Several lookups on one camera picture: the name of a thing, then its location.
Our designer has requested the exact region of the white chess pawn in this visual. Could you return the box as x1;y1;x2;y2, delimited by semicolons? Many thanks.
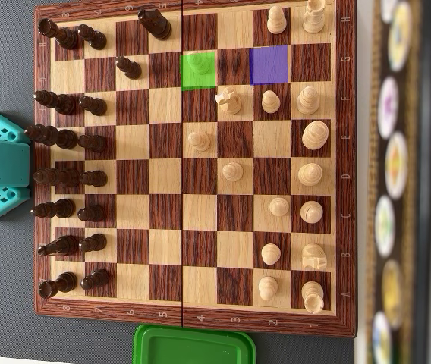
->
187;52;212;76
260;89;282;115
269;196;291;218
257;275;279;303
266;5;288;35
187;130;212;152
260;243;282;265
222;162;244;182

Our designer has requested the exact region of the wooden folding chess board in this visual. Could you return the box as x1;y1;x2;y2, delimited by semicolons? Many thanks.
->
33;0;357;339

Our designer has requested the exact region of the white chess knight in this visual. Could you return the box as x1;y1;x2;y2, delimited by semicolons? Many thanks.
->
300;243;329;271
214;86;243;115

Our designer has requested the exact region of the white chess queen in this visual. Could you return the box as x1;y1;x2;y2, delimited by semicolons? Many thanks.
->
297;162;324;187

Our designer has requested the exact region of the white chess bishop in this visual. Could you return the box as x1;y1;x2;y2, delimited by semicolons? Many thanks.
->
296;86;321;117
300;200;325;224

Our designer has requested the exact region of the white chess king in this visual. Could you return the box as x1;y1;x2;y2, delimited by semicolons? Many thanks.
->
300;120;330;152

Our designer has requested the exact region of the dark brown chess pawn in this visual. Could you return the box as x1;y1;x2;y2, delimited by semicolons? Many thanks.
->
115;55;143;80
77;233;108;254
80;268;111;292
77;134;108;153
79;170;109;187
77;95;109;117
77;204;107;223
77;24;108;51

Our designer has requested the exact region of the white chess rook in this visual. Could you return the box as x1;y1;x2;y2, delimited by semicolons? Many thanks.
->
301;0;332;35
300;280;326;315

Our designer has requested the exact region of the dark brown chess queen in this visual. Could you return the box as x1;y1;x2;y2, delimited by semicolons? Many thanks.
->
33;168;81;188

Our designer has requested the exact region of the dark brown chess bishop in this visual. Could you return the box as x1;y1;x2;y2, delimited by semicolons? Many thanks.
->
30;198;77;220
33;89;77;116

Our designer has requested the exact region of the dark brown chess king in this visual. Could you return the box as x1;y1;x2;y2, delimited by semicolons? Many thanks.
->
24;124;80;150

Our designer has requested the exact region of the dark brown chess knight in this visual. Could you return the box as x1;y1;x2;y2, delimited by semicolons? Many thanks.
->
36;234;80;257
137;8;172;41

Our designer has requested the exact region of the dark brown chess rook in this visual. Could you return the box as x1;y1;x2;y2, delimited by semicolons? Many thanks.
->
38;271;78;299
36;17;80;51

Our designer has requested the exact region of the green plastic tray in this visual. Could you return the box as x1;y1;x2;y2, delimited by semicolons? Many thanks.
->
132;323;257;364

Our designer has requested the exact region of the round badge green print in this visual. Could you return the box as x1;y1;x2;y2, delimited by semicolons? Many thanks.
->
373;195;398;258

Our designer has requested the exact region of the round badge orange print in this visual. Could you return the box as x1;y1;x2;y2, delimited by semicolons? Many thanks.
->
384;130;409;201

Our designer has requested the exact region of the round badge purple print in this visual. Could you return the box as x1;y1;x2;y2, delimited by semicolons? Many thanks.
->
376;75;401;140

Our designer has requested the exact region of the dark patterned display board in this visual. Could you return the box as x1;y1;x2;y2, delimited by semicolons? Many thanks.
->
363;0;431;364

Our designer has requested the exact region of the round white badge blue print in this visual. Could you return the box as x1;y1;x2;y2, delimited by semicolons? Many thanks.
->
370;310;394;364

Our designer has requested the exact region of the round yellow badge blue mark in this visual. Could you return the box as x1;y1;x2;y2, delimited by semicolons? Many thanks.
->
387;2;414;73

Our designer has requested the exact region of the grey textured mat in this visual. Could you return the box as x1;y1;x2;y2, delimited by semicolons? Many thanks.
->
0;0;357;364

